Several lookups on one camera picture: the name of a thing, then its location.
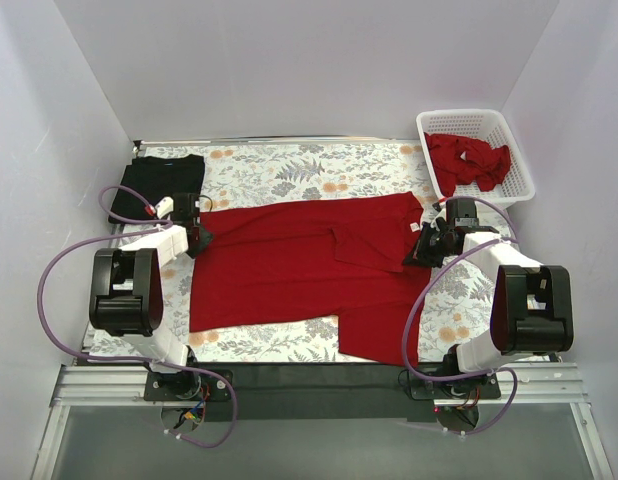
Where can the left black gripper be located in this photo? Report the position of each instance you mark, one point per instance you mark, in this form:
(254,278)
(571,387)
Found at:
(197,238)

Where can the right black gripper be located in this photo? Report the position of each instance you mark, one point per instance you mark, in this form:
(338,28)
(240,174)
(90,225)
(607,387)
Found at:
(430,245)

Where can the red t-shirt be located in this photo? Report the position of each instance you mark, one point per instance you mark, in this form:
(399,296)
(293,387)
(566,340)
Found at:
(295,261)

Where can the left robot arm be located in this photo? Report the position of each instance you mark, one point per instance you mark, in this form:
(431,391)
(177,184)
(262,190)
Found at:
(127,298)

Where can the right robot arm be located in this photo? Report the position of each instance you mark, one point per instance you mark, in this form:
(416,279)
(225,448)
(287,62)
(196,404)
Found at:
(531,313)

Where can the red t-shirts in basket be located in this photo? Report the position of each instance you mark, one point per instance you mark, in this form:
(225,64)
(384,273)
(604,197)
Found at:
(460,161)

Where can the floral patterned table mat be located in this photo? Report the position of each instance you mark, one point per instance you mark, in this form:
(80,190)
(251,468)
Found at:
(456,310)

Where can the folded black t-shirt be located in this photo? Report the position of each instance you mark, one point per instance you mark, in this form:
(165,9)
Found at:
(155,178)

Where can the white plastic laundry basket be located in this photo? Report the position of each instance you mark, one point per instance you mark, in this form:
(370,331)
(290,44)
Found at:
(485,125)

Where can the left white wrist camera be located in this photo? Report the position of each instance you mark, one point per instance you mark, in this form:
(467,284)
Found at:
(162,209)

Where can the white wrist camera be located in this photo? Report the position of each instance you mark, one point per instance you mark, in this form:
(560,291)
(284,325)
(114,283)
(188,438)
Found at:
(162,209)
(440,220)

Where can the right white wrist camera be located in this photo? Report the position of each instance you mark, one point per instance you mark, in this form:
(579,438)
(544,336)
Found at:
(440,220)

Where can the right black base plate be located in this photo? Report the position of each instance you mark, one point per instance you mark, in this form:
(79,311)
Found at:
(482,387)

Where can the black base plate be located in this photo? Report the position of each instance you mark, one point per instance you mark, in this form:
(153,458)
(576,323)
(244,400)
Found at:
(482,387)
(188,386)

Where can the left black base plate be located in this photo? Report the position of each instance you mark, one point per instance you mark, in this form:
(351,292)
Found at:
(188,386)

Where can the aluminium frame rail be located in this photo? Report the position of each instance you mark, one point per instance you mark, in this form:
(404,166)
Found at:
(319,421)

